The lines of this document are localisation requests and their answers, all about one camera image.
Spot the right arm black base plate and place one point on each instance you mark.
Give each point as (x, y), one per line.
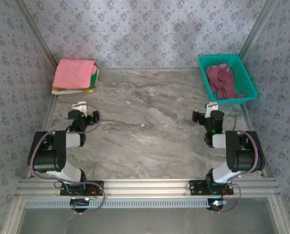
(196, 187)

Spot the maroon t-shirt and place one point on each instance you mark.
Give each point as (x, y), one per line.
(222, 80)

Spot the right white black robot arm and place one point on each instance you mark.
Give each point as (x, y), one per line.
(244, 158)

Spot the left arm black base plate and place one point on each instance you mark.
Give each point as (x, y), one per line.
(96, 184)

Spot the pink folded t-shirt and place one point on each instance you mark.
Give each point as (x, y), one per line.
(72, 73)

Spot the black electronics module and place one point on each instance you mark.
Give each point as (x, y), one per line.
(216, 204)
(80, 203)

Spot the teal plastic basket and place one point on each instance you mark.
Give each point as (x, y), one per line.
(242, 73)

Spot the aluminium frame post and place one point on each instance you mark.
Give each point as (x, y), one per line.
(259, 26)
(35, 31)

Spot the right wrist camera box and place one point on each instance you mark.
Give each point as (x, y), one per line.
(211, 108)

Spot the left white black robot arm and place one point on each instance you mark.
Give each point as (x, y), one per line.
(47, 158)

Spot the aluminium mounting rail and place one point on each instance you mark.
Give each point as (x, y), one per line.
(147, 187)

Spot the white and yellow folded t-shirt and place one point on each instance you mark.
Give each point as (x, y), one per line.
(62, 91)

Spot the green folded t-shirt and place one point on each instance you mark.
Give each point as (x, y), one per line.
(94, 79)

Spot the aluminium frame leg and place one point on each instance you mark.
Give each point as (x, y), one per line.
(282, 219)
(13, 219)

